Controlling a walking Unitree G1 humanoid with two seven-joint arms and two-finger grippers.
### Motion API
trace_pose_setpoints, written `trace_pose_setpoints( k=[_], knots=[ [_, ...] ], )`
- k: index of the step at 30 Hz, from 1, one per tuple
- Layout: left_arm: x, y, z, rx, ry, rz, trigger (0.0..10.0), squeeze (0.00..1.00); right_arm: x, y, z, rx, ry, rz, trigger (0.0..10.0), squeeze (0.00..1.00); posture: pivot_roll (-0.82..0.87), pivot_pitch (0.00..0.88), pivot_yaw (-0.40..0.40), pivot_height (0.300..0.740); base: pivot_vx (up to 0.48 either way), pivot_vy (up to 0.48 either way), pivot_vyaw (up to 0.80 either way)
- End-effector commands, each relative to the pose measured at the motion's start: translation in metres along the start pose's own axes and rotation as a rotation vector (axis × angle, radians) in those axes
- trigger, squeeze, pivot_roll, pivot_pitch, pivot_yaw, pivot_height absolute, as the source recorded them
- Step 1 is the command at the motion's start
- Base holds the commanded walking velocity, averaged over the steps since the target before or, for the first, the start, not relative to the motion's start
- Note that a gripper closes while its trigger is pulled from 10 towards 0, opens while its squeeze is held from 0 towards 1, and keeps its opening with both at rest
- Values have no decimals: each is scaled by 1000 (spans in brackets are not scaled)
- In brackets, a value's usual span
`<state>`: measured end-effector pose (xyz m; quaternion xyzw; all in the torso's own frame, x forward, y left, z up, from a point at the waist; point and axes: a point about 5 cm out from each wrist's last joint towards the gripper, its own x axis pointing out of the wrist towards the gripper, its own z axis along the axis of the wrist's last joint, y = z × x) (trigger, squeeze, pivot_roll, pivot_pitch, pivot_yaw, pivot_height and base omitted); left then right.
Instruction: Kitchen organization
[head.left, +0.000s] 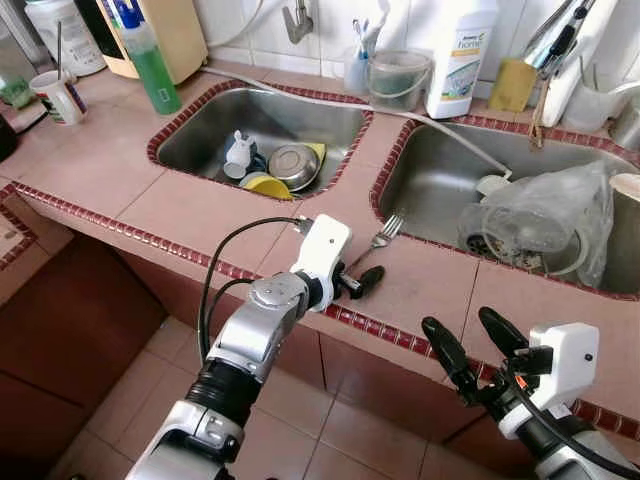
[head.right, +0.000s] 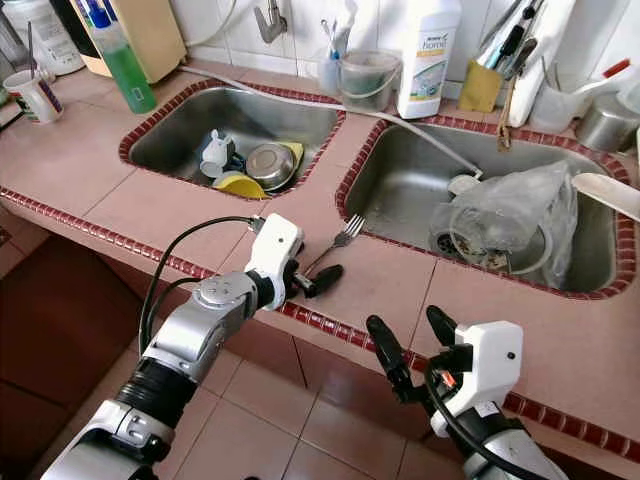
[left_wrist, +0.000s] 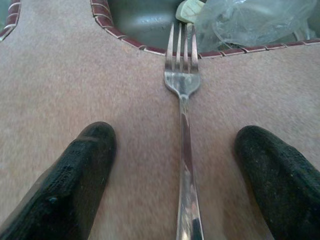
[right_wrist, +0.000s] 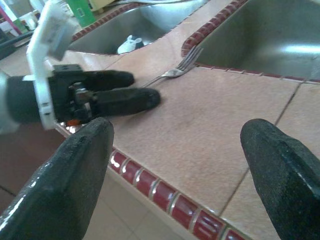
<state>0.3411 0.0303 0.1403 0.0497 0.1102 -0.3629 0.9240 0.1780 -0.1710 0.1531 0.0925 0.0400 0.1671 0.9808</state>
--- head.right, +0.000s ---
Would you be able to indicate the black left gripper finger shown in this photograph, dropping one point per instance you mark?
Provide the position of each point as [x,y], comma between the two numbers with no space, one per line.
[327,280]

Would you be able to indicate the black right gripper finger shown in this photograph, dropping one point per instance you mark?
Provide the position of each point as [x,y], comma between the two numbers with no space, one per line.
[442,326]
[389,355]

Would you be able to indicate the metal fork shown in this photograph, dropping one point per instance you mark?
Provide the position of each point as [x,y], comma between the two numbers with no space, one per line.
[350,232]

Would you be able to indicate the yellow plastic bowl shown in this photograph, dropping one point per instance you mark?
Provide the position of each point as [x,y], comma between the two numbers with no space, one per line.
[240,186]

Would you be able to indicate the blue mug white figure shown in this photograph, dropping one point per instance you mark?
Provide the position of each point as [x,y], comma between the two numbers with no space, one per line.
[217,155]

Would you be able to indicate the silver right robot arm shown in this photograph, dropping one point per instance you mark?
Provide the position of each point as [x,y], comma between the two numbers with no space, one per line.
[520,465]

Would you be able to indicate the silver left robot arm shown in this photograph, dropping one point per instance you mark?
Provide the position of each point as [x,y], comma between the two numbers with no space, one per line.
[210,320]

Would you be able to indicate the large steel sink basin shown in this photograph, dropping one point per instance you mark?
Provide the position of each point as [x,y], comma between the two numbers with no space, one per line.
[395,190]

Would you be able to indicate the bright yellow sponge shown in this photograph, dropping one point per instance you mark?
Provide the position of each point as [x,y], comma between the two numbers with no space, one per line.
[293,153]

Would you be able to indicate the clear plastic bag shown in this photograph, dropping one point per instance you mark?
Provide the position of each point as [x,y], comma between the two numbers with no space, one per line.
[510,215]

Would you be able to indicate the small steel sink basin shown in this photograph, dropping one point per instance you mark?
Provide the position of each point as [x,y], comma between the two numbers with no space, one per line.
[170,140]

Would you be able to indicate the clear container green scrubber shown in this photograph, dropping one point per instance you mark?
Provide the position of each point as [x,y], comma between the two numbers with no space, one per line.
[370,85]

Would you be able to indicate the clear plastic toothbrush cup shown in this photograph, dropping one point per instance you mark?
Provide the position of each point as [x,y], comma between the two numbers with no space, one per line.
[332,75]

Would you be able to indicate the white plastic spatula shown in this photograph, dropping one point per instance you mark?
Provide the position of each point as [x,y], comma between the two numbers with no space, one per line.
[605,195]

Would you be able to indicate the white detergent bottle yellow cap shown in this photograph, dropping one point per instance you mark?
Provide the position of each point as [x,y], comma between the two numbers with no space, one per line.
[428,70]

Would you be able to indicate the blue white toothbrush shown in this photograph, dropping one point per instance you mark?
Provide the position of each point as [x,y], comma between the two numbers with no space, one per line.
[331,40]

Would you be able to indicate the mustard yellow sponge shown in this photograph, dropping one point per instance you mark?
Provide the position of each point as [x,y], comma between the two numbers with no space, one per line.
[480,85]

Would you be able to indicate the clear plastic jug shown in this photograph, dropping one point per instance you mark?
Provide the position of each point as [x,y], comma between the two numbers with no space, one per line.
[555,105]

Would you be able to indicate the white toothpaste tube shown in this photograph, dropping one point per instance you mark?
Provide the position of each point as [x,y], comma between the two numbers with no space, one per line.
[348,25]

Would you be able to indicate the steel cup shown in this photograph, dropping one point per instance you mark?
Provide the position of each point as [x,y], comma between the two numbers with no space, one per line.
[608,125]

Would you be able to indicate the green dish soap bottle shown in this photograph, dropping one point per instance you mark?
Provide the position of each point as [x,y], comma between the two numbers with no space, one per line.
[130,80]

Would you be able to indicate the beige water ionizer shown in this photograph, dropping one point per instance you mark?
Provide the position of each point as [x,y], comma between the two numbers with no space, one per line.
[160,40]

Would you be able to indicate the chrome sink faucet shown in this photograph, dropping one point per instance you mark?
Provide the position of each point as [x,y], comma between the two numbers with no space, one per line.
[510,45]

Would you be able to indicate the white mug with print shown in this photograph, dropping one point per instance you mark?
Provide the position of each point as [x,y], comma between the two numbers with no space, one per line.
[35,98]

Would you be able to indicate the white bottle green cap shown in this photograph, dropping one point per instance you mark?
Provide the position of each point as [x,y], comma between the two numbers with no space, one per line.
[550,50]

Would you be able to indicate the clear plastic tub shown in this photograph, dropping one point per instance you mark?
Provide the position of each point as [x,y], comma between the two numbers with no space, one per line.
[630,95]

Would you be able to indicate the metal spoon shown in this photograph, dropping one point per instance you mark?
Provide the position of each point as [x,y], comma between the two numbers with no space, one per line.
[32,50]

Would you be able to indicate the white jar green band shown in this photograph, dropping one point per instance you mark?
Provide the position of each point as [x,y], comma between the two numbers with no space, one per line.
[45,40]

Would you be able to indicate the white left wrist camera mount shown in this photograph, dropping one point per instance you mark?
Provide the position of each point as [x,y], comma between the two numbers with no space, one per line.
[275,250]

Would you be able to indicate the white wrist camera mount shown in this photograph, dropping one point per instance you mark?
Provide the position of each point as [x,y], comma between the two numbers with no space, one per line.
[275,250]
[490,365]

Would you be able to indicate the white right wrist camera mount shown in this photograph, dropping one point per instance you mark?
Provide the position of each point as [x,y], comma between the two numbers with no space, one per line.
[490,365]

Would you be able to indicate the steel wall tap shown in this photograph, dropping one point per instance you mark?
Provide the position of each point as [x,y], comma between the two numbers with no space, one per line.
[270,25]

